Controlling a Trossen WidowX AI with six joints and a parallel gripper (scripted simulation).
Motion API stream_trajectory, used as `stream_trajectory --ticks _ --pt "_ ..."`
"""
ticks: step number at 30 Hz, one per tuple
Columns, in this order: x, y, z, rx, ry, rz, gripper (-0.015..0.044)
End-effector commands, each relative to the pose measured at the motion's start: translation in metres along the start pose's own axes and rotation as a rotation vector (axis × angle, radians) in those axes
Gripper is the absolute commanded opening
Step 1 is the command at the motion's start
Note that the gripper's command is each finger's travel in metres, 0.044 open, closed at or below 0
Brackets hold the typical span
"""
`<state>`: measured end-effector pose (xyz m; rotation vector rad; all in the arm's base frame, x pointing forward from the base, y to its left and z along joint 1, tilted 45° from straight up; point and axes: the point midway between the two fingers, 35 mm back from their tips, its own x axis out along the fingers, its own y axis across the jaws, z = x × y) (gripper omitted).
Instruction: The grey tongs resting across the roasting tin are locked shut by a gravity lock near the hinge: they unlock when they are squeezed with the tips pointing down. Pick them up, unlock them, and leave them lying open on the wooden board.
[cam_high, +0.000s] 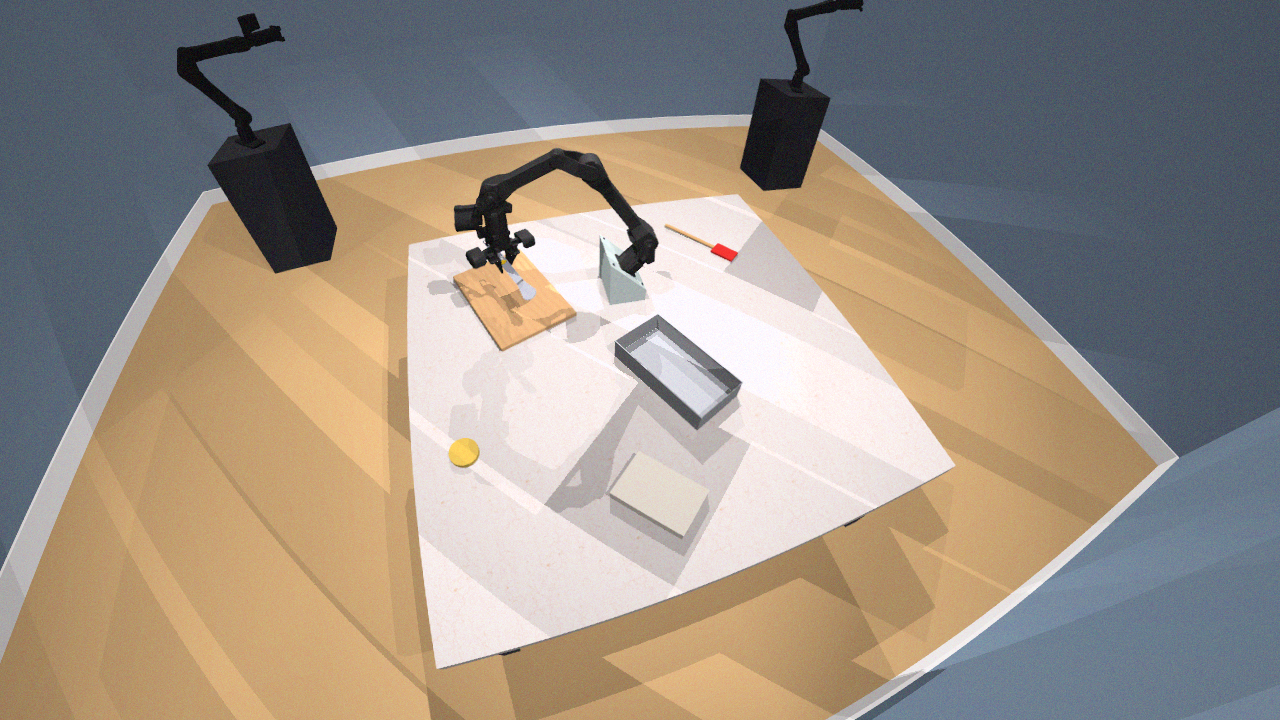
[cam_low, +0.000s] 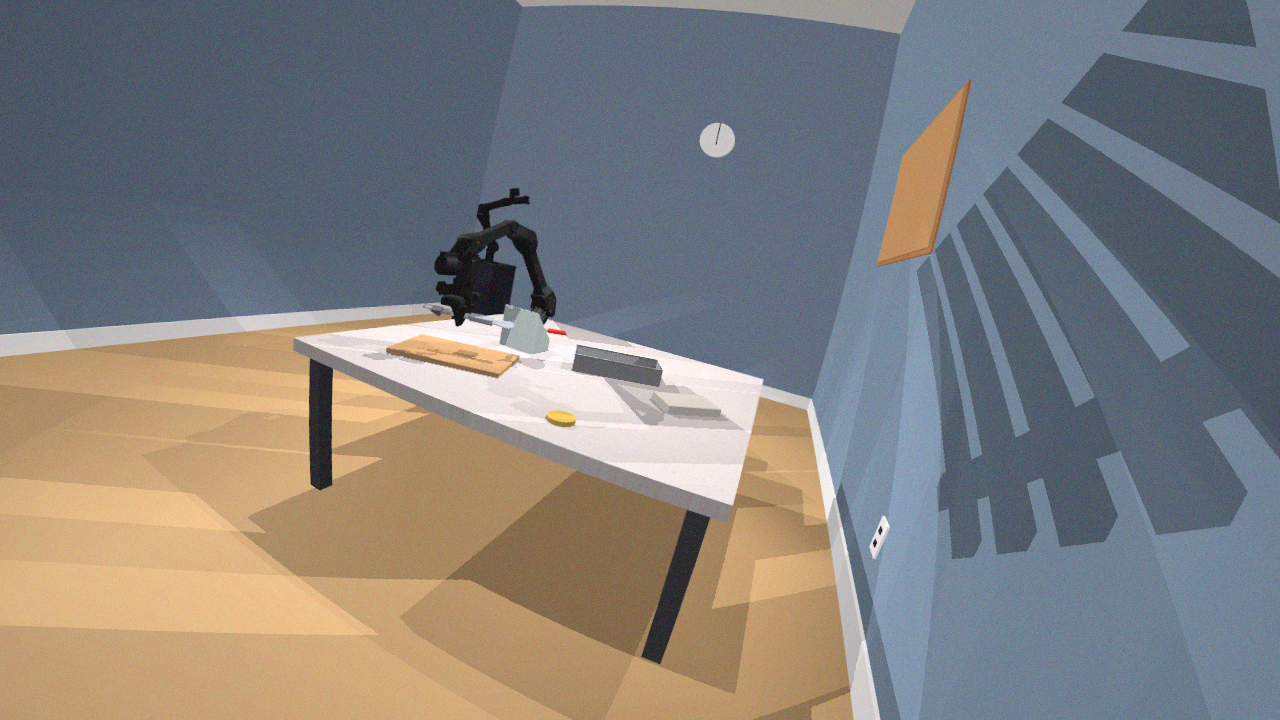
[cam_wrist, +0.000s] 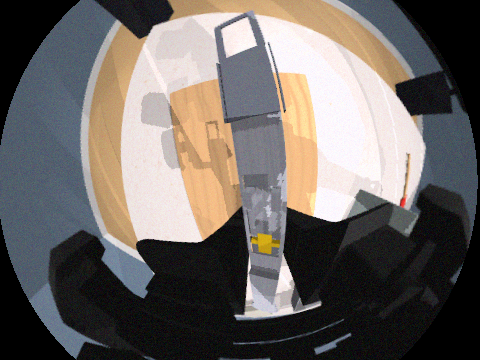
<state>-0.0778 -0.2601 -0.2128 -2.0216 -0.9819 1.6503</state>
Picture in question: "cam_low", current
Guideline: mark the light wooden board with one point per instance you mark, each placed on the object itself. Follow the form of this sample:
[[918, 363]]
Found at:
[[474, 359]]

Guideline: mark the yellow round disc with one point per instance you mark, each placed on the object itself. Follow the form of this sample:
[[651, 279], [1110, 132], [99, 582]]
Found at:
[[561, 418]]

